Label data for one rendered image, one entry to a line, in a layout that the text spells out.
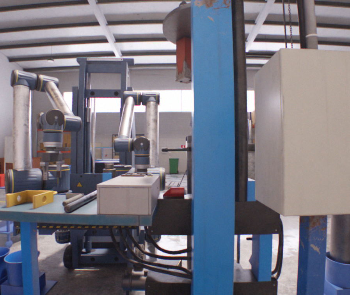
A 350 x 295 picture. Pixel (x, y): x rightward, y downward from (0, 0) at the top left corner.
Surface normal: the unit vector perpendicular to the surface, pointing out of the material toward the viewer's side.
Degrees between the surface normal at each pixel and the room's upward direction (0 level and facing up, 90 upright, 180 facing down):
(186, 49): 90
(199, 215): 90
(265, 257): 90
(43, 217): 90
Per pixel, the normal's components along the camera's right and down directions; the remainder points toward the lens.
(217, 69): -0.02, -0.03
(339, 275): -0.67, -0.02
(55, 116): 0.71, -0.02
